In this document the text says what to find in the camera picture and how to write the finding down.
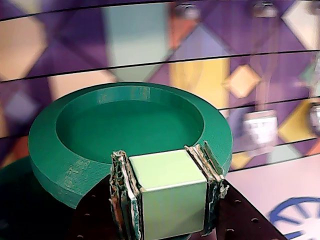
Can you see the dark green recipient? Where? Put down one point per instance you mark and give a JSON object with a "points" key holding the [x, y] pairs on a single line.
{"points": [[20, 200]]}

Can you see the round green lid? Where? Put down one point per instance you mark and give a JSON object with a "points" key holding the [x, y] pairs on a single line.
{"points": [[125, 125]]}

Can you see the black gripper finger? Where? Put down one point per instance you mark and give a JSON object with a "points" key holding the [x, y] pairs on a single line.
{"points": [[217, 205], [120, 200]]}

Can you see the hanging steel toy utensil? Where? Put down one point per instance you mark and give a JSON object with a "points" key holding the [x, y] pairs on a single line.
{"points": [[261, 125]]}

